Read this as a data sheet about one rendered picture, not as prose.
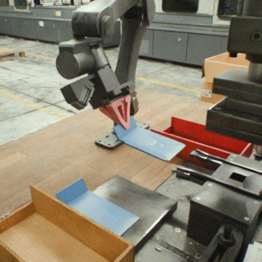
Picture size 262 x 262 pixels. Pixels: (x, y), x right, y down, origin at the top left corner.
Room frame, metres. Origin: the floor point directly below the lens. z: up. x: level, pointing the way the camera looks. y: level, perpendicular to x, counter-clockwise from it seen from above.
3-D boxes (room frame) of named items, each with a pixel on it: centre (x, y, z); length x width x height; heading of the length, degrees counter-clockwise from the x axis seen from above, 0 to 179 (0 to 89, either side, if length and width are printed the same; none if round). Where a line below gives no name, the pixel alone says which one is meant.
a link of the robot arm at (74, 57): (0.63, 0.10, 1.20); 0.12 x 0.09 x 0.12; 155
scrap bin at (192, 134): (0.70, -0.19, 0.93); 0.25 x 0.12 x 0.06; 53
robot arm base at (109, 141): (0.82, 0.02, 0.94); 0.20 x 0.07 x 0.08; 143
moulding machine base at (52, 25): (9.38, 2.61, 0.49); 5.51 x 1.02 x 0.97; 49
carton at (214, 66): (2.87, -1.07, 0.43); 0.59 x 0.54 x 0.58; 139
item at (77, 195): (0.44, 0.06, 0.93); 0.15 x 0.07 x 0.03; 52
